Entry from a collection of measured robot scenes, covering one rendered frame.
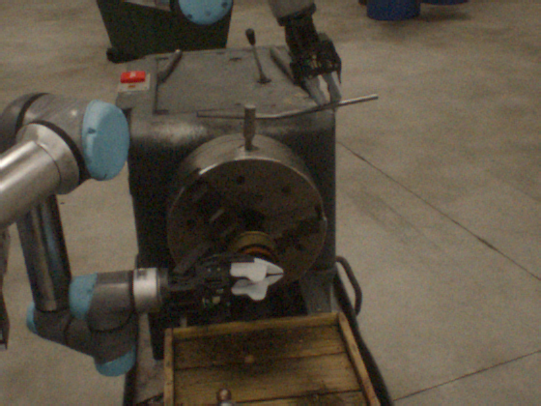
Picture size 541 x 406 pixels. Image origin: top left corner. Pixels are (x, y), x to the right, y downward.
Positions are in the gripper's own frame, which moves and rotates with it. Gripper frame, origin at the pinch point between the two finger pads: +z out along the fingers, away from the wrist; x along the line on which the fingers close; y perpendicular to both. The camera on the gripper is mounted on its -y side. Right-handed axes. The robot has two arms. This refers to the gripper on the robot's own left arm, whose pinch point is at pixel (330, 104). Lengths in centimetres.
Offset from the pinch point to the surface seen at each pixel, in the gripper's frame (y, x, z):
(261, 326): 11.3, -29.5, 32.8
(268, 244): 15.6, -20.6, 13.2
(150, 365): -23, -67, 57
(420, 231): -165, 32, 151
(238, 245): 15.1, -25.6, 11.3
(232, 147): -0.7, -20.4, 0.1
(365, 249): -153, 3, 140
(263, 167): 4.9, -16.3, 4.1
